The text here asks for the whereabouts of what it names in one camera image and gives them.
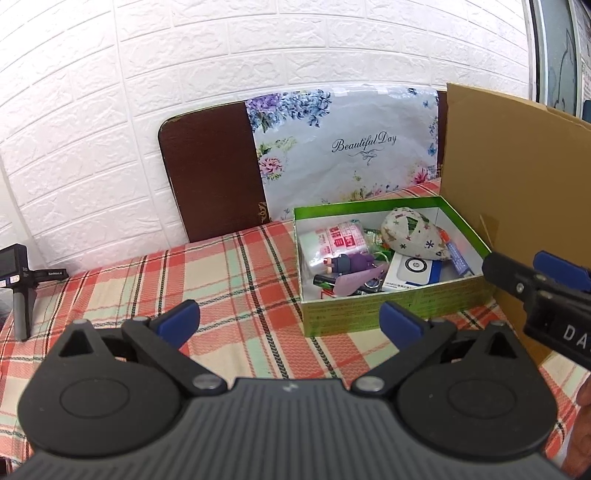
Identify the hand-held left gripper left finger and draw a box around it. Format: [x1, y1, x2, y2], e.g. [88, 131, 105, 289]
[46, 299, 230, 398]

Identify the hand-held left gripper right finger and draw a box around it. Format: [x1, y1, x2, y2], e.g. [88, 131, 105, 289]
[350, 301, 533, 398]

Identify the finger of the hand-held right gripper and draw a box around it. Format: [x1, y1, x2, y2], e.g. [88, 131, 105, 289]
[482, 251, 556, 302]
[532, 250, 591, 315]

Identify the green cardboard box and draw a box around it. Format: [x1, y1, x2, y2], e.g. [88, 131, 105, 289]
[293, 195, 497, 339]

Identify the purple toy figure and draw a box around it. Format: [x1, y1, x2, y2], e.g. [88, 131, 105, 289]
[323, 253, 376, 275]

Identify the floral fabric pouch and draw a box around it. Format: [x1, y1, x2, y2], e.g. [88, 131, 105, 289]
[381, 208, 452, 262]

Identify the white tissue packet red print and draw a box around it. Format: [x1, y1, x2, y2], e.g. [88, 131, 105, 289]
[298, 220, 370, 278]

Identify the person's right hand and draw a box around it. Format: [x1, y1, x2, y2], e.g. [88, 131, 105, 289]
[566, 379, 591, 480]

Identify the red and blue tube box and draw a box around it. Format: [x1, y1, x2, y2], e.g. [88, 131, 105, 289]
[438, 229, 475, 278]

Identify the white and blue device box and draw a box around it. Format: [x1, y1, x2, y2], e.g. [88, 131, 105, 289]
[382, 257, 443, 292]

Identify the pink leaf-shaped piece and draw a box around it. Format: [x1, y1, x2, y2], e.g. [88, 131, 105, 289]
[333, 267, 385, 297]

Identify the plaid tablecloth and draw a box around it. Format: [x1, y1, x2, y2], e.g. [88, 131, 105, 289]
[0, 178, 591, 480]

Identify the green battery packet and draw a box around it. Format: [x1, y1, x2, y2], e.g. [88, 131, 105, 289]
[314, 273, 345, 301]

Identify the green candy wrapper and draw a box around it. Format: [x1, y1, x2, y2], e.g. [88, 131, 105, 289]
[364, 227, 395, 261]

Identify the brown cardboard sheet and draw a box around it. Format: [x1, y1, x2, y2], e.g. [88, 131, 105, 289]
[438, 82, 591, 370]

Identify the brown wooden board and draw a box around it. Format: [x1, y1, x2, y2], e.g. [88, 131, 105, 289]
[158, 90, 450, 244]

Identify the floral plastic bag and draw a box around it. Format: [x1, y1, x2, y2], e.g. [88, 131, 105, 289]
[245, 85, 441, 223]

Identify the black camera on mini tripod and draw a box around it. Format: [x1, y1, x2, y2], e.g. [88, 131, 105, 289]
[0, 243, 71, 342]

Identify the window frame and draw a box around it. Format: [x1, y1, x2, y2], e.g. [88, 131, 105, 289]
[526, 0, 591, 123]

